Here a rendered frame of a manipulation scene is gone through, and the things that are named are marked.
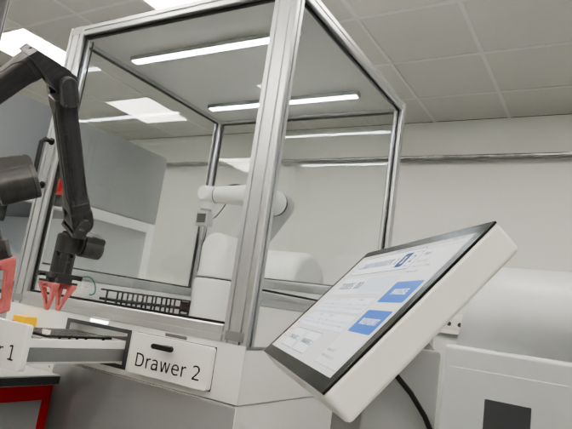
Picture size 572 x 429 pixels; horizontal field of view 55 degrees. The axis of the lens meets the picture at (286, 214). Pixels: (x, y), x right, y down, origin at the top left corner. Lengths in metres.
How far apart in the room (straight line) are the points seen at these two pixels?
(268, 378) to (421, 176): 3.44
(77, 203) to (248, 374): 0.63
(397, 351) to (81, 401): 1.30
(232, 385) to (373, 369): 0.81
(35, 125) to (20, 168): 1.68
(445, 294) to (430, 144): 4.16
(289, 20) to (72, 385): 1.27
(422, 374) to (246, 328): 0.64
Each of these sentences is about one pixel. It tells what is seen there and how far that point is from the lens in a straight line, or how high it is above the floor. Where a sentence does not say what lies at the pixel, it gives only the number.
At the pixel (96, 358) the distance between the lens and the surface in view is 1.64.
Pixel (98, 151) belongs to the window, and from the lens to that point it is 1.99.
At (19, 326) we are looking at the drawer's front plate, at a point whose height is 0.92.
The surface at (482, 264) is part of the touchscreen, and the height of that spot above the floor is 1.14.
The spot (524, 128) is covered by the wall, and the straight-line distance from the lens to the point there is 4.71.
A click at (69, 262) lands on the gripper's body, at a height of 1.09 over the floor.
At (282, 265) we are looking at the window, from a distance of 1.56.
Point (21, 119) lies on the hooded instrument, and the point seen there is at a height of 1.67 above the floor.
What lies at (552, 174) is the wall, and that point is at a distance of 4.56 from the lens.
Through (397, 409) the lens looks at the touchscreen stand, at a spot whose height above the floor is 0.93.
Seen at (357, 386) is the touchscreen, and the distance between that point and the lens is 0.67.
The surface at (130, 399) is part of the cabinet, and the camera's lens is 1.68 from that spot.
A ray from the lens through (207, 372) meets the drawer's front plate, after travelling 1.47.
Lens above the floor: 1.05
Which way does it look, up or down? 10 degrees up
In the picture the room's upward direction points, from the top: 8 degrees clockwise
